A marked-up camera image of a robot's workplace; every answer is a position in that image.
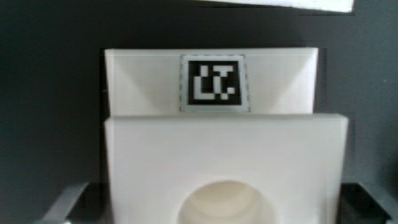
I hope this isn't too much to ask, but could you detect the white lamp base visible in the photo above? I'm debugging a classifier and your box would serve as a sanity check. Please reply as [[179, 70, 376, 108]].
[[104, 47, 347, 224]]

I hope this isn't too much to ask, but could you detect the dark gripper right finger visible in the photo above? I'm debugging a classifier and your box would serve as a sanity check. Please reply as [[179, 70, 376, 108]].
[[337, 183, 395, 224]]

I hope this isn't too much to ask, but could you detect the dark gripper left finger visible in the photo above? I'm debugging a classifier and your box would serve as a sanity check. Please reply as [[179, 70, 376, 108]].
[[33, 182, 106, 224]]

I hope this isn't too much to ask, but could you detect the white front fence rail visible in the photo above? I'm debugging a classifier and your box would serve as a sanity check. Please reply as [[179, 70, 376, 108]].
[[200, 0, 355, 13]]

